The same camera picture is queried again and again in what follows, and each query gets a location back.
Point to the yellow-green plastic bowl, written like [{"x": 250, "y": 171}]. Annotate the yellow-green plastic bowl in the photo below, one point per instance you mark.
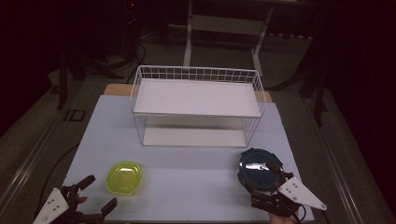
[{"x": 124, "y": 178}]

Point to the glass container with dark lid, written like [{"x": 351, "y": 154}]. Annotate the glass container with dark lid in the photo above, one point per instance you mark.
[{"x": 255, "y": 169}]

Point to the person's right hand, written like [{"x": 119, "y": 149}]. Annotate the person's right hand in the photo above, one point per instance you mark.
[{"x": 283, "y": 220}]

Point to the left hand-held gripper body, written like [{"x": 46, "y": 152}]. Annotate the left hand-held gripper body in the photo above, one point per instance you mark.
[{"x": 53, "y": 207}]

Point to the black metal stand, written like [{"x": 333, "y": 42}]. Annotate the black metal stand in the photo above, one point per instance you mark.
[
  {"x": 63, "y": 81},
  {"x": 317, "y": 93}
]

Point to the person's left hand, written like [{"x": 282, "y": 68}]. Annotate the person's left hand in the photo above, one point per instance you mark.
[{"x": 82, "y": 199}]

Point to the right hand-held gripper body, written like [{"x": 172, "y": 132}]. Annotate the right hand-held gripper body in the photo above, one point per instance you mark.
[{"x": 295, "y": 193}]

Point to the black floor socket box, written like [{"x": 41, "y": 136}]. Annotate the black floor socket box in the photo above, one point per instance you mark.
[{"x": 75, "y": 115}]

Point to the white metal stand frame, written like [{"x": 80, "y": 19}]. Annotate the white metal stand frame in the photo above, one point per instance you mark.
[{"x": 224, "y": 25}]

